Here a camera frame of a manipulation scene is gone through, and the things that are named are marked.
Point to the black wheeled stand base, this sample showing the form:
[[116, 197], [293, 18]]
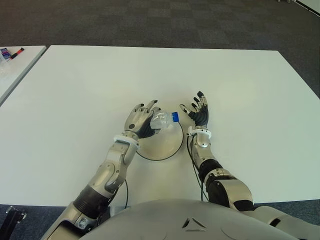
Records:
[[15, 216]]

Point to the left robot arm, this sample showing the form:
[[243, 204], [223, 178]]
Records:
[[117, 155]]

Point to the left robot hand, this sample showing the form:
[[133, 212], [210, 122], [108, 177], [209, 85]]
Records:
[[137, 120]]

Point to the red black marker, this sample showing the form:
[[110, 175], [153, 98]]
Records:
[[17, 53]]

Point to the grey robot torso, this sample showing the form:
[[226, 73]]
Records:
[[175, 220]]

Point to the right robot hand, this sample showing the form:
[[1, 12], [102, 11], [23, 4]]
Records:
[[201, 117]]

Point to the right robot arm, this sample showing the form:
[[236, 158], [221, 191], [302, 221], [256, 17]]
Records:
[[202, 141]]

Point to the white board edge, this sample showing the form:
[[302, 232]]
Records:
[[311, 4]]

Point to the clear plastic bag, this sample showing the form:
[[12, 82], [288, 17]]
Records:
[[2, 66]]

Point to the small pale floor object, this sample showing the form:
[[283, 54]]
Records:
[[283, 1]]

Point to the white plate black rim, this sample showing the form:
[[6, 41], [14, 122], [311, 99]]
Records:
[[162, 147]]

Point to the small blue packet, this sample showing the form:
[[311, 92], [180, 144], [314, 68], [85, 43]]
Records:
[[5, 53]]

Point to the clear water bottle blue cap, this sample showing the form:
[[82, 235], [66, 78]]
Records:
[[162, 120]]

